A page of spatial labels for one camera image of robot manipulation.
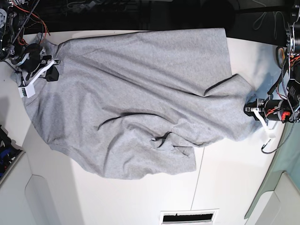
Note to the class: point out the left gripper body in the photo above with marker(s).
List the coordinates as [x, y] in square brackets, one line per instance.
[265, 110]

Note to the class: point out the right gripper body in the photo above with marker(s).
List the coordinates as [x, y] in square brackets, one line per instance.
[31, 60]

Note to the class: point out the grey t-shirt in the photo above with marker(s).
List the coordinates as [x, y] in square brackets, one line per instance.
[130, 105]

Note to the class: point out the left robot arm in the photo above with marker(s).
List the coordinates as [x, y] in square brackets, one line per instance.
[283, 98]

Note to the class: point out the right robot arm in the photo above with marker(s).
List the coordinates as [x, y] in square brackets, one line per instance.
[14, 18]

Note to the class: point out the green plastic bin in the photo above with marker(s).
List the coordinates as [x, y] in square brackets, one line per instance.
[277, 201]

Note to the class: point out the white plastic bin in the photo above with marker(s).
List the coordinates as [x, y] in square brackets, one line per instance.
[25, 198]

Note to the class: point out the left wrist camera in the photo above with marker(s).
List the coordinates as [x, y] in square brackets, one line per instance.
[270, 133]

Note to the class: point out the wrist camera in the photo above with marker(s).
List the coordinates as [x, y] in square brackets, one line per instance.
[27, 91]
[270, 133]

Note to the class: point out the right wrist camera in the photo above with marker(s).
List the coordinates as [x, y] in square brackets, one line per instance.
[27, 91]

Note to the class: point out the orange handled scissors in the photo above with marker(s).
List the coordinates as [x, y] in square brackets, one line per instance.
[280, 56]

